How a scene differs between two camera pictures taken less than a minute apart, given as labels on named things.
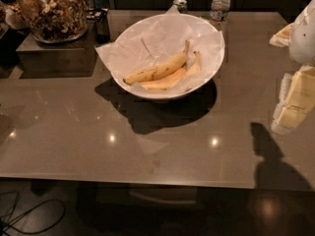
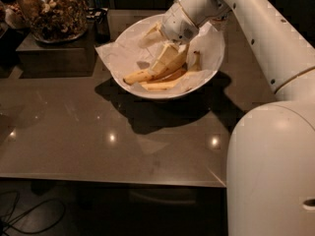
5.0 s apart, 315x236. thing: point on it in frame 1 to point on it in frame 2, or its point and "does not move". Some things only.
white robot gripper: [303, 36] to [177, 26]
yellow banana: [191, 72] does not move
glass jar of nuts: [56, 13] does not move
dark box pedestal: [74, 59] does not move
